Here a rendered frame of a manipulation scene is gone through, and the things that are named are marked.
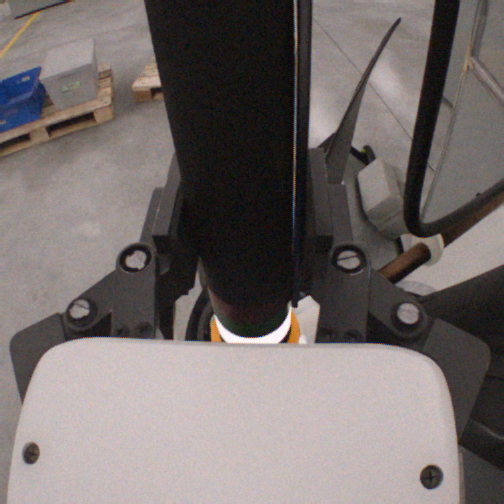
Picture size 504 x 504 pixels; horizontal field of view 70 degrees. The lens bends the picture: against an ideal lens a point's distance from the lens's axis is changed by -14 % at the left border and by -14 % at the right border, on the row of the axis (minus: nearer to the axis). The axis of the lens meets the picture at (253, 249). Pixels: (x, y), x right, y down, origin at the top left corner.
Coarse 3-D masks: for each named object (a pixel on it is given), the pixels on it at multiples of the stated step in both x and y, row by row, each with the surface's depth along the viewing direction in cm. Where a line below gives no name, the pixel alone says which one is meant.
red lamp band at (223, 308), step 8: (208, 288) 16; (288, 288) 16; (280, 296) 15; (288, 296) 16; (216, 304) 16; (224, 304) 15; (264, 304) 15; (272, 304) 15; (280, 304) 16; (224, 312) 16; (232, 312) 15; (240, 312) 15; (248, 312) 15; (256, 312) 15; (264, 312) 15; (272, 312) 16; (240, 320) 16; (248, 320) 16; (256, 320) 16
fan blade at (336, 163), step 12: (396, 24) 34; (384, 36) 38; (372, 60) 35; (360, 84) 36; (360, 96) 40; (348, 108) 36; (348, 120) 39; (336, 132) 37; (348, 132) 44; (336, 144) 38; (348, 144) 48; (336, 156) 42; (348, 156) 51; (336, 168) 44; (336, 180) 47
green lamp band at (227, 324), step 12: (288, 300) 17; (216, 312) 17; (288, 312) 17; (228, 324) 16; (240, 324) 16; (252, 324) 16; (264, 324) 16; (276, 324) 17; (240, 336) 17; (252, 336) 17
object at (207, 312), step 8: (200, 296) 43; (208, 296) 43; (304, 296) 40; (200, 304) 43; (208, 304) 41; (192, 312) 43; (200, 312) 43; (208, 312) 41; (192, 320) 43; (200, 320) 41; (208, 320) 41; (192, 328) 42; (200, 328) 41; (208, 328) 41; (192, 336) 42; (200, 336) 40; (208, 336) 40
